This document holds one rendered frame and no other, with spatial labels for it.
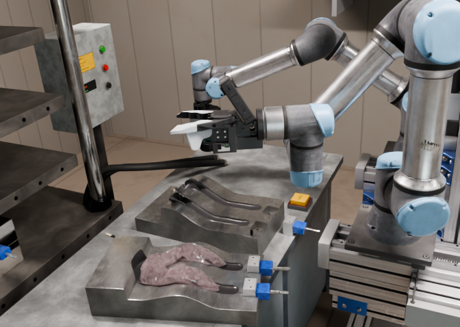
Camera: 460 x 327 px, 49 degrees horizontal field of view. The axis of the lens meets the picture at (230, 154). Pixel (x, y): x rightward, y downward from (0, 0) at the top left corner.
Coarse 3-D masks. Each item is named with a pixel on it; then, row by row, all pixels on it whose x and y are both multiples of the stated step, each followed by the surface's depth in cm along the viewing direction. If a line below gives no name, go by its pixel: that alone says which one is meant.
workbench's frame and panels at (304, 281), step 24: (336, 168) 228; (312, 216) 221; (312, 240) 227; (288, 264) 197; (312, 264) 233; (288, 288) 201; (312, 288) 239; (264, 312) 178; (288, 312) 206; (312, 312) 246
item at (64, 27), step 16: (64, 0) 174; (64, 16) 175; (64, 32) 177; (64, 48) 179; (64, 64) 182; (80, 80) 186; (80, 96) 188; (80, 112) 190; (80, 128) 193; (80, 144) 197; (96, 160) 200; (96, 176) 202; (96, 192) 205; (96, 208) 206
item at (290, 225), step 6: (288, 216) 183; (294, 216) 183; (288, 222) 179; (294, 222) 181; (300, 222) 181; (306, 222) 181; (288, 228) 180; (294, 228) 179; (300, 228) 178; (306, 228) 179; (312, 228) 179; (288, 234) 181; (300, 234) 179
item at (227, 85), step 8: (224, 80) 106; (232, 80) 107; (224, 88) 106; (232, 88) 106; (232, 96) 107; (240, 96) 107; (240, 104) 107; (240, 112) 108; (248, 112) 108; (248, 120) 108
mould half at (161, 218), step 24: (168, 192) 203; (192, 192) 187; (216, 192) 192; (144, 216) 188; (168, 216) 180; (192, 216) 177; (240, 216) 179; (264, 216) 177; (192, 240) 179; (216, 240) 174; (240, 240) 169; (264, 240) 172
